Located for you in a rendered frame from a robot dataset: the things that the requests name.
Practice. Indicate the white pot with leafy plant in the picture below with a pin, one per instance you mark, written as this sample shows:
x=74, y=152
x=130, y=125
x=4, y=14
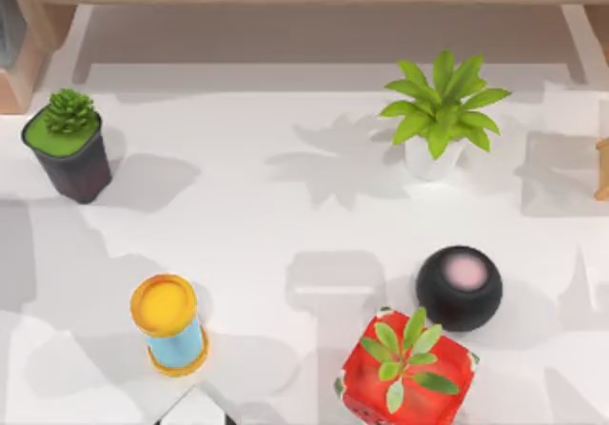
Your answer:
x=440, y=111

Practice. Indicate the yellow and blue hourglass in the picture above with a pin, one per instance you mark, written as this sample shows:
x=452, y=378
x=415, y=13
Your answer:
x=166, y=311

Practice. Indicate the black round speaker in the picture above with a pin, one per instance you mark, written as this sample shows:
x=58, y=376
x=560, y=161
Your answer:
x=457, y=292

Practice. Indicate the red pot with green plant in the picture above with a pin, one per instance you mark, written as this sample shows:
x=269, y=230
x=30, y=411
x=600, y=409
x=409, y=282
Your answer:
x=409, y=387

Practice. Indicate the dark pot with green succulent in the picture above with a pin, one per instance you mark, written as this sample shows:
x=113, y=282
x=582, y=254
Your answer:
x=76, y=163

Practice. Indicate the wooden stand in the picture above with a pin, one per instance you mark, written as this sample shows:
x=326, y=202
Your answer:
x=603, y=168

